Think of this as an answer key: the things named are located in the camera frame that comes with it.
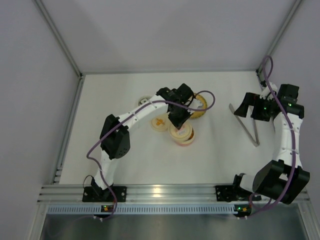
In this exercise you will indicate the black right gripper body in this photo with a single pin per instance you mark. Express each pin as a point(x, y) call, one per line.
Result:
point(250, 106)

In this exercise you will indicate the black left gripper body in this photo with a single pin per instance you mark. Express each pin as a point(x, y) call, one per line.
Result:
point(180, 115)

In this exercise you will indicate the cream lid pink handle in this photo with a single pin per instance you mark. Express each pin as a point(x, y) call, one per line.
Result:
point(182, 134)

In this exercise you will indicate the cream lid orange handle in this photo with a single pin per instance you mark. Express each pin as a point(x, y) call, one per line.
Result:
point(160, 123)

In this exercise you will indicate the metal tongs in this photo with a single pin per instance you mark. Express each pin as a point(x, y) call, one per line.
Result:
point(248, 125)

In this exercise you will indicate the sushi roll piece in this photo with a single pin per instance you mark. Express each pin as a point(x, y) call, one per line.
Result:
point(143, 101)

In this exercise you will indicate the fried food piece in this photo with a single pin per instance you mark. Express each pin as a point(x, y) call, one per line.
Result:
point(192, 135)

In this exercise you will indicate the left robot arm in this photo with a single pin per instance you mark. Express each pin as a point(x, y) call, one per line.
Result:
point(114, 141)

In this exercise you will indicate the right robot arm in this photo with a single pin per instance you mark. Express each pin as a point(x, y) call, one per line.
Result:
point(283, 175)

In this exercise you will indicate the pink lunch bowl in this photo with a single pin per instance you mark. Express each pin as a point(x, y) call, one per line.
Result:
point(186, 142)

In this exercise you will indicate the orange lunch bowl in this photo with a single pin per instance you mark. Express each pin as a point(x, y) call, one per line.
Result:
point(147, 97)

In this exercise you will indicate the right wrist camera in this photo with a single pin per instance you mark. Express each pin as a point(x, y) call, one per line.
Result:
point(269, 91)

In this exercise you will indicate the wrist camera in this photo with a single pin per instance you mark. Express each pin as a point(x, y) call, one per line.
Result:
point(269, 91)
point(196, 104)

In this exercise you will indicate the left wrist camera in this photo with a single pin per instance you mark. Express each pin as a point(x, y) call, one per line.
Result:
point(196, 104)

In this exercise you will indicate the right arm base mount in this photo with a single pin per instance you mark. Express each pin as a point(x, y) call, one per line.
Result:
point(239, 190)

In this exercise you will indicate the right aluminium frame post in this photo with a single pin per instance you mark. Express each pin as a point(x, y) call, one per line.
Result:
point(283, 25)

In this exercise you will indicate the aluminium frame post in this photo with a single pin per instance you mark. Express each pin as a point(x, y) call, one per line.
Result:
point(283, 25)
point(40, 6)

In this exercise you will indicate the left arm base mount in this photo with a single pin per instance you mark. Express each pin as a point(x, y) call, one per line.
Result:
point(94, 194)

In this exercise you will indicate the left aluminium frame post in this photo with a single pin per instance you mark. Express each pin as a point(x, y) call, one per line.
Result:
point(40, 6)

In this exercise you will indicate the aluminium front rail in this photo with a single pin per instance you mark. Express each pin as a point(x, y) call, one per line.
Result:
point(136, 194)

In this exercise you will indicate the slotted cable duct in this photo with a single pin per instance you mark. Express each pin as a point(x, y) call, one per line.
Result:
point(141, 209)

